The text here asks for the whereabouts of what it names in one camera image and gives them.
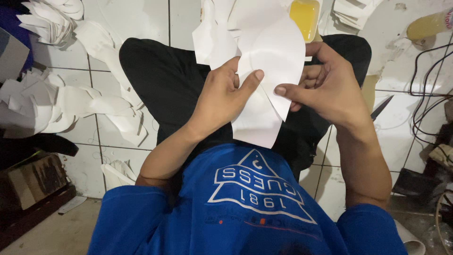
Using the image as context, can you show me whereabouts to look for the person's right hand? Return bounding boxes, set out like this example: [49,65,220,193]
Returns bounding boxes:
[274,41,373,129]

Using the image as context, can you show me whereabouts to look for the person's left hand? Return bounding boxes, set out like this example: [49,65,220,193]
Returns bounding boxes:
[187,56,265,141]

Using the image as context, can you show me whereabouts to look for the broad white paper cutout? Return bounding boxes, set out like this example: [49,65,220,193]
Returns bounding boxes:
[231,84,284,149]

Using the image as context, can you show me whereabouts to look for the pointed white paper cutout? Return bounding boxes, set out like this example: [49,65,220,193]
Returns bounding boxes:
[236,16,307,123]

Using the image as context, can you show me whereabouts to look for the narrow white paper cutout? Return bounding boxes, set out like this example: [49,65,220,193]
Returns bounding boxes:
[192,0,242,71]

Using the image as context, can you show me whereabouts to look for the dark scissors blade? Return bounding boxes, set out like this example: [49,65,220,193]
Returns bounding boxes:
[370,94,394,122]

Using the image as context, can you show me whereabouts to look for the black trousers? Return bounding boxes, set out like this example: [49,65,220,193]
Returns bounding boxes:
[119,34,372,183]

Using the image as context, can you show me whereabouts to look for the large stained white sheet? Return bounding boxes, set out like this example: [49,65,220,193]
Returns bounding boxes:
[358,0,453,93]

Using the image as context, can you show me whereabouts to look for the yellow glue tray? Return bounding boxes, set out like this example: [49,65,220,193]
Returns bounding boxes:
[289,0,322,44]

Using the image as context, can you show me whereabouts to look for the flat stack of white cutouts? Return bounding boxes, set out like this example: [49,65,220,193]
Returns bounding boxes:
[332,0,386,31]

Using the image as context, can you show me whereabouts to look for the loose white paper sheets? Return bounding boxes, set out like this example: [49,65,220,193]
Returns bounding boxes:
[200,0,295,40]

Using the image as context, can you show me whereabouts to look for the yellow plastic bottle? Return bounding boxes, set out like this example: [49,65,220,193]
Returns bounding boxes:
[406,8,453,42]

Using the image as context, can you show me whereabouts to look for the blue printed shirt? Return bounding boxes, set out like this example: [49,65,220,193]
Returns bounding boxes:
[87,143,409,255]

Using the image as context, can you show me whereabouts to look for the long row of white cutouts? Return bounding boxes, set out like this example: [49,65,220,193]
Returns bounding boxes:
[74,19,144,108]

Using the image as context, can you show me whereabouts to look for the dark clutter heap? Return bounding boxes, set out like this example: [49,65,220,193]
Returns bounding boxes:
[392,106,453,248]

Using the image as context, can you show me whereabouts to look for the small bunch of white cutouts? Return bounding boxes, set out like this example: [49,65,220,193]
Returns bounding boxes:
[101,160,138,191]

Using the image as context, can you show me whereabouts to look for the beige material roll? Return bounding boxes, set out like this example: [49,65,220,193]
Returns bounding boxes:
[394,219,427,255]

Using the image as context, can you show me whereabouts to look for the large heap of white cutouts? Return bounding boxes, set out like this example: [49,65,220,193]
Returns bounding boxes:
[0,67,148,146]

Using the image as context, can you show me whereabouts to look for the white paper scrap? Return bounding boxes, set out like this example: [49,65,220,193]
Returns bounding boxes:
[58,195,88,215]

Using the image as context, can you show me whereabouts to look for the fanned stack of white cutouts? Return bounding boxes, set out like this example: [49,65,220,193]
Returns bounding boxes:
[16,0,85,49]

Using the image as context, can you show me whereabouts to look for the brown cardboard box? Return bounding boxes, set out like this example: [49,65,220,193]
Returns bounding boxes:
[6,153,71,210]

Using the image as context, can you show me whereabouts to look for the grey board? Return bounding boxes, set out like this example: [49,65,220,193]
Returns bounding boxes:
[0,28,31,83]

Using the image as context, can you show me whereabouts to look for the dark blue cloth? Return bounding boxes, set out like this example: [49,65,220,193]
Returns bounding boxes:
[0,0,35,73]

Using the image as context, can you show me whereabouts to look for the black cables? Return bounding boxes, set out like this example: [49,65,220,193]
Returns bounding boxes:
[409,31,453,146]

